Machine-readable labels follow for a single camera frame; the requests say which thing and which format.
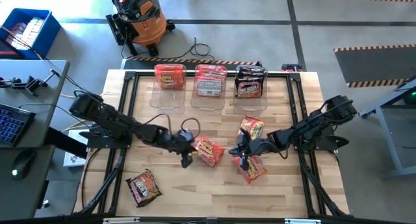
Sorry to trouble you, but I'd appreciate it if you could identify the blue plastic crate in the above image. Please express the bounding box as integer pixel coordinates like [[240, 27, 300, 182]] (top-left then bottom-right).
[[0, 8, 62, 60]]

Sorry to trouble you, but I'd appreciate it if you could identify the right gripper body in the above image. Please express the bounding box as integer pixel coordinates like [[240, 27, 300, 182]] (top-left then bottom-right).
[[250, 134, 280, 155]]

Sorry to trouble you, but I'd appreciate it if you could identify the black fire noodle pack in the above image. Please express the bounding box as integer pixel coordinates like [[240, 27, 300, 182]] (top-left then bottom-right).
[[125, 169, 163, 208], [238, 65, 267, 73], [235, 80, 265, 99], [236, 70, 266, 82]]

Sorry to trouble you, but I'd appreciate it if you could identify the white red boxes stack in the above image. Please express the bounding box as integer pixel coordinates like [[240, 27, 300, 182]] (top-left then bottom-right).
[[5, 17, 46, 51]]

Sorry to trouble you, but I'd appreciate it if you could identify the yellow cable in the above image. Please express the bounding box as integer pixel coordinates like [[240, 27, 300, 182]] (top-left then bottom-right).
[[0, 21, 103, 99]]

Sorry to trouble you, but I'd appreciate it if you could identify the black desk clamp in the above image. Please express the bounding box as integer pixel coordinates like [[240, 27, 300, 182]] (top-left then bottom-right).
[[0, 69, 61, 97]]

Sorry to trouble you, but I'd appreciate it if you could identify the dark flat case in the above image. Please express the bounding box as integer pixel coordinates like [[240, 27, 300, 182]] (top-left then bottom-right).
[[0, 38, 25, 60]]

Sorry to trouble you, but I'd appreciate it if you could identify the clear plastic bin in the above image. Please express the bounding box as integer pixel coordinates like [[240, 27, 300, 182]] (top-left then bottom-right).
[[149, 64, 187, 115], [190, 64, 228, 112], [233, 64, 269, 112]]

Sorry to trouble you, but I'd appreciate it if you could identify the green-lit black device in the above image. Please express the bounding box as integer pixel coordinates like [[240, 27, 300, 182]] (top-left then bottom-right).
[[402, 84, 416, 105]]

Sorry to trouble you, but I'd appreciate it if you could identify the orange spicy noodle pack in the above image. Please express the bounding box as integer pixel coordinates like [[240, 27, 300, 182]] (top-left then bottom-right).
[[155, 69, 186, 90], [155, 64, 185, 72], [233, 154, 269, 185], [194, 135, 226, 168]]

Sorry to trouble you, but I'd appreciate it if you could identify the grey metal cart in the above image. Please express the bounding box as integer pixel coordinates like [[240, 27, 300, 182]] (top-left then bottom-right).
[[357, 76, 416, 179]]

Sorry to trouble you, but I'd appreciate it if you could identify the white printed box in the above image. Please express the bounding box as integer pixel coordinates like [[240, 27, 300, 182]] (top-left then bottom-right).
[[63, 129, 88, 168]]

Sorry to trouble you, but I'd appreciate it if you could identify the black power cord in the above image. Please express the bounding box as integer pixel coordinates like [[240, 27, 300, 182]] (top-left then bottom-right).
[[123, 37, 216, 61]]

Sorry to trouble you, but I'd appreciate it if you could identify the black backlit keyboard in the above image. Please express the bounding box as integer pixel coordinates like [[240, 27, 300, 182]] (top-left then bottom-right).
[[0, 103, 36, 147]]

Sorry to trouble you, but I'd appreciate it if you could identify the grey desk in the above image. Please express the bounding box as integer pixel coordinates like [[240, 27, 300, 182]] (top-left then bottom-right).
[[0, 59, 70, 220]]

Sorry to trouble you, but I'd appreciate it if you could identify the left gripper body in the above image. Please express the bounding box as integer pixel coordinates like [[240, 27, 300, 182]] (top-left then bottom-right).
[[159, 128, 199, 155]]

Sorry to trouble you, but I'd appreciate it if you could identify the orange shop vacuum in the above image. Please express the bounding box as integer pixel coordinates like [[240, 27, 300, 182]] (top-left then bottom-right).
[[110, 0, 176, 58]]

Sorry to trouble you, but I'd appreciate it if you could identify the silver metal bracket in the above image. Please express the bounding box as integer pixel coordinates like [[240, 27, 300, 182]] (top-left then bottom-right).
[[103, 217, 140, 224], [284, 218, 322, 224]]

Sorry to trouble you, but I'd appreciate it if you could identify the black aluminium frame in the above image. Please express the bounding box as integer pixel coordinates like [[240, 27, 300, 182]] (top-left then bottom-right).
[[73, 70, 350, 218]]

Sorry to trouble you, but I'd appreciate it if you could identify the black computer mouse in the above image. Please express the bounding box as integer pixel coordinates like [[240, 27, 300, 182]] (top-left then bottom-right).
[[11, 149, 35, 181]]

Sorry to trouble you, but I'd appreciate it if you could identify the red black device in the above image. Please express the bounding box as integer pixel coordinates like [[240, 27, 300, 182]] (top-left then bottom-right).
[[281, 63, 303, 72]]

